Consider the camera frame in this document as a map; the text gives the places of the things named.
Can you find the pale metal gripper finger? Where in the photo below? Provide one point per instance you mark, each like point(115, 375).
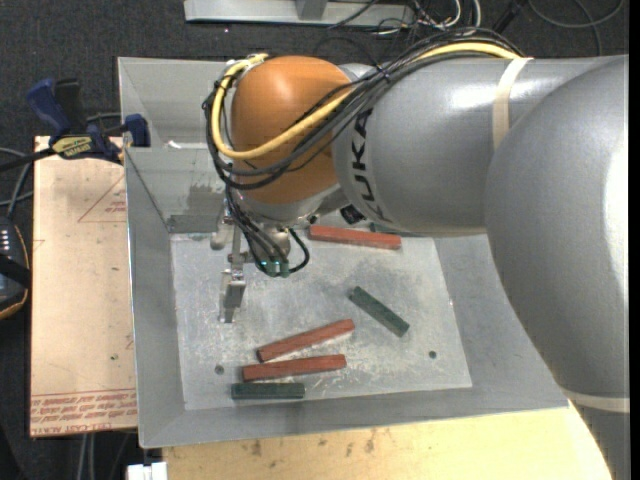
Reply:
point(236, 300)
point(223, 300)

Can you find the grey metal bin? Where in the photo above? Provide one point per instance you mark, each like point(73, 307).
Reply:
point(310, 318)

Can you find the red-brown flat block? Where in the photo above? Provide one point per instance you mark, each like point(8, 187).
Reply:
point(295, 367)
point(306, 340)
point(355, 237)

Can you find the dark green flat block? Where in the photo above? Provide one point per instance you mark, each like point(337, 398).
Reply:
point(382, 228)
point(267, 391)
point(379, 311)

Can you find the brown cardboard board red print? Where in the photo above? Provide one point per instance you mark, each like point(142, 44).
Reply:
point(80, 293)

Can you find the black cylinder on white bracket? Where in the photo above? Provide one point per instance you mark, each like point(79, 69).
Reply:
point(351, 214)

